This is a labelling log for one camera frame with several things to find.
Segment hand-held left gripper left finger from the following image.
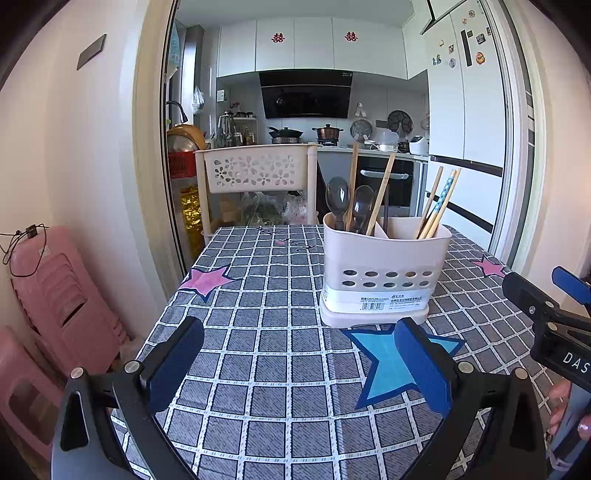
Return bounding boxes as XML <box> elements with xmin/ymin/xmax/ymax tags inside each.
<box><xmin>50</xmin><ymin>316</ymin><xmax>206</xmax><ymax>480</ymax></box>

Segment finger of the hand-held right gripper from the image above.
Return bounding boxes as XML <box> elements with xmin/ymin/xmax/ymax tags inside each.
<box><xmin>502</xmin><ymin>272</ymin><xmax>591</xmax><ymax>340</ymax></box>
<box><xmin>551</xmin><ymin>266</ymin><xmax>591</xmax><ymax>303</ymax></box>

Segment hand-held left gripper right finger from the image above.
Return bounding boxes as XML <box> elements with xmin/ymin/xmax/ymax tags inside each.
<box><xmin>394</xmin><ymin>318</ymin><xmax>554</xmax><ymax>480</ymax></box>

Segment white plastic utensil holder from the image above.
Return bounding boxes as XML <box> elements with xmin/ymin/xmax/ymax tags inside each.
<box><xmin>320</xmin><ymin>212</ymin><xmax>452</xmax><ymax>328</ymax></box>

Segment blue patterned chopstick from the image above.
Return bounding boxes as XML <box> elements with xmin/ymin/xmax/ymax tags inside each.
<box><xmin>422</xmin><ymin>170</ymin><xmax>457</xmax><ymax>240</ymax></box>

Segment person's right hand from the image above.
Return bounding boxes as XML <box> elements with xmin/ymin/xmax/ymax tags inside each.
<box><xmin>547</xmin><ymin>382</ymin><xmax>591</xmax><ymax>437</ymax></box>

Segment checked grey tablecloth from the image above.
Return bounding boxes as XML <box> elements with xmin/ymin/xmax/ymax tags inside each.
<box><xmin>111</xmin><ymin>224</ymin><xmax>591</xmax><ymax>480</ymax></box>

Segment stack of pink stools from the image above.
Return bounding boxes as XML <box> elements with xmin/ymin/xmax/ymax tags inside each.
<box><xmin>10</xmin><ymin>226</ymin><xmax>127</xmax><ymax>374</ymax></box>

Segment small pink plastic stool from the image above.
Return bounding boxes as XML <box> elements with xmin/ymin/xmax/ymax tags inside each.
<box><xmin>0</xmin><ymin>325</ymin><xmax>65</xmax><ymax>462</ymax></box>

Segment golden foil bag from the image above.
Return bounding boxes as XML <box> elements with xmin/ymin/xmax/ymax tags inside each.
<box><xmin>181</xmin><ymin>185</ymin><xmax>204</xmax><ymax>232</ymax></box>

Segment black built-in oven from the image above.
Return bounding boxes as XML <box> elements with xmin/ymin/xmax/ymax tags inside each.
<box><xmin>355</xmin><ymin>154</ymin><xmax>415</xmax><ymax>208</ymax></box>

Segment vegetables in plastic bag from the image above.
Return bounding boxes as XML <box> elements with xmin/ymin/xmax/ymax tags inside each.
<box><xmin>240</xmin><ymin>191</ymin><xmax>282</xmax><ymax>227</ymax></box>

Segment white refrigerator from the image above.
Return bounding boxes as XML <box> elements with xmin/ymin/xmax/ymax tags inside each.
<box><xmin>425</xmin><ymin>0</ymin><xmax>506</xmax><ymax>259</ymax></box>

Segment clear plastic bag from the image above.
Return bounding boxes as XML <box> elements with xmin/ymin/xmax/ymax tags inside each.
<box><xmin>281</xmin><ymin>194</ymin><xmax>310</xmax><ymax>224</ymax></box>

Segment red plastic basket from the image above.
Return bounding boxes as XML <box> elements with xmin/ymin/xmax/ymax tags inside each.
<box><xmin>167</xmin><ymin>151</ymin><xmax>197</xmax><ymax>180</ymax></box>

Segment black round rack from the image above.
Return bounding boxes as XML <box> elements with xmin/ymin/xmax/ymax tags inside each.
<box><xmin>387</xmin><ymin>110</ymin><xmax>413</xmax><ymax>134</ymax></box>

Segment grey kitchen base cabinet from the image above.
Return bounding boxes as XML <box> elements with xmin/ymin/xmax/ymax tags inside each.
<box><xmin>318</xmin><ymin>150</ymin><xmax>357</xmax><ymax>222</ymax></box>

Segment golden round tray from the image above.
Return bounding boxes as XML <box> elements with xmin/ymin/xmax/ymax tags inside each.
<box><xmin>167</xmin><ymin>124</ymin><xmax>206</xmax><ymax>153</ymax></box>

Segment group of fridge magnets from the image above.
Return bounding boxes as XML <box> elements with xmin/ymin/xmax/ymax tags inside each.
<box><xmin>431</xmin><ymin>7</ymin><xmax>492</xmax><ymax>68</ymax></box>

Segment seasoning bottle rack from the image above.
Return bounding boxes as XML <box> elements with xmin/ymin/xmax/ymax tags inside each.
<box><xmin>217</xmin><ymin>111</ymin><xmax>259</xmax><ymax>147</ymax></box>

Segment black wok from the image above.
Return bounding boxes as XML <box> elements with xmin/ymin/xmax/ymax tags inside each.
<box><xmin>268</xmin><ymin>127</ymin><xmax>305</xmax><ymax>145</ymax></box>

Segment black kitchen faucet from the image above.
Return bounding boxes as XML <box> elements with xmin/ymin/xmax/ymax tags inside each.
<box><xmin>165</xmin><ymin>100</ymin><xmax>188</xmax><ymax>125</ymax></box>

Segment black range hood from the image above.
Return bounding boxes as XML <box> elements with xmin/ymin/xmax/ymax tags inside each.
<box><xmin>259</xmin><ymin>69</ymin><xmax>354</xmax><ymax>119</ymax></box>

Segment white sliding door frame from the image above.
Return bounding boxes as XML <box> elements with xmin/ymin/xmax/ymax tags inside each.
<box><xmin>134</xmin><ymin>0</ymin><xmax>550</xmax><ymax>278</ymax></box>

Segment black cord with tag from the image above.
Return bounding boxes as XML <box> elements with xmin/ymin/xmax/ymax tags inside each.
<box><xmin>0</xmin><ymin>224</ymin><xmax>49</xmax><ymax>278</ymax></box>

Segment grey wall switch panel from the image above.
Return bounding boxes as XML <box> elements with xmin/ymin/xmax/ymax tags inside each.
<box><xmin>76</xmin><ymin>34</ymin><xmax>107</xmax><ymax>71</ymax></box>

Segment white wall cabinets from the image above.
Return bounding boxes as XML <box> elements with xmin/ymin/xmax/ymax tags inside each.
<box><xmin>216</xmin><ymin>17</ymin><xmax>409</xmax><ymax>80</ymax></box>

